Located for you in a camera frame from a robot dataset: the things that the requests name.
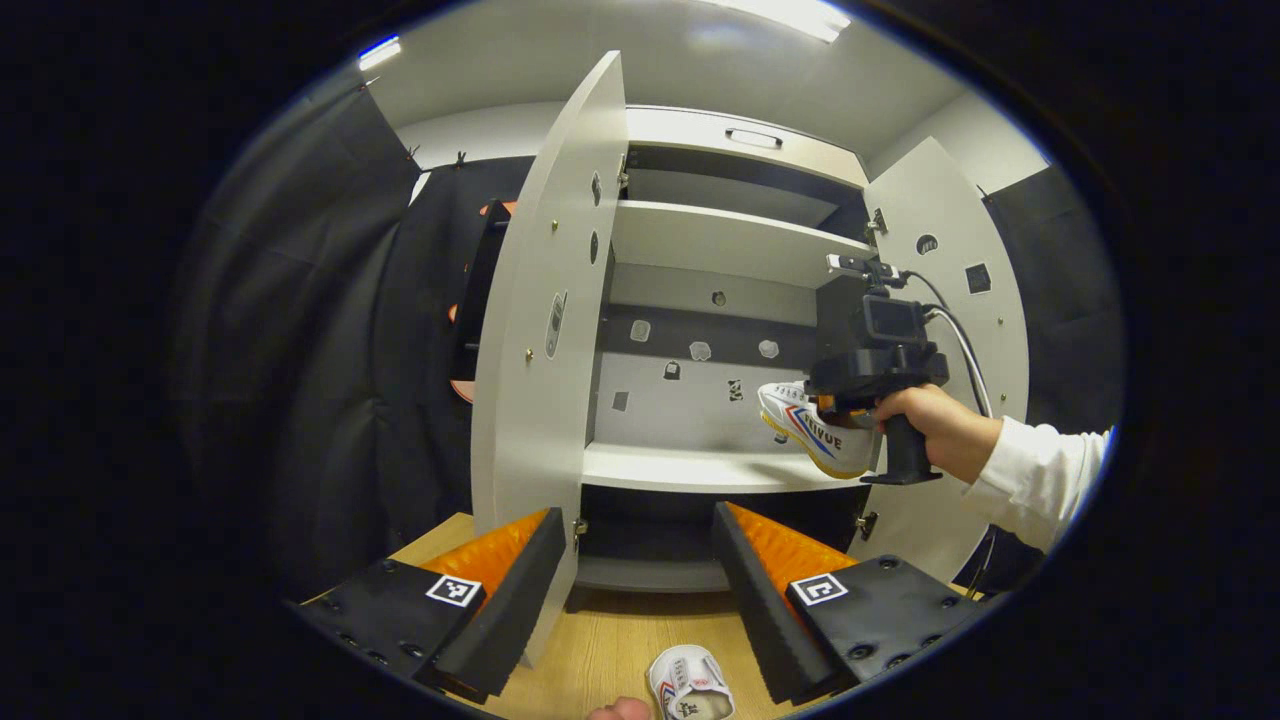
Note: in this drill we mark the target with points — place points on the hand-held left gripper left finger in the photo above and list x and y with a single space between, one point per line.
515 600

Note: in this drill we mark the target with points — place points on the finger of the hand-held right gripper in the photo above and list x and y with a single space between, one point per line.
845 408

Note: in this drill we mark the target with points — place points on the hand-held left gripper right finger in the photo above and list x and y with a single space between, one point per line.
755 600

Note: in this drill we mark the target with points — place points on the white striped shoe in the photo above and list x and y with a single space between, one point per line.
810 430
690 680

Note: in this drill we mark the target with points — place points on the white shoe cabinet door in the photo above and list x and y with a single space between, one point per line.
990 340
540 300

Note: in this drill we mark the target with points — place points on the white cabinet drawer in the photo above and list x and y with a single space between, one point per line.
680 135

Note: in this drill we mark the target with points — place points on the black backdrop cloth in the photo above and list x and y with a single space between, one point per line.
300 350

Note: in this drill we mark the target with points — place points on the large ceiling light panel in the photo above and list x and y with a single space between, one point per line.
790 15

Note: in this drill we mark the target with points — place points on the row of small black clips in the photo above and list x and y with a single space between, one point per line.
460 159

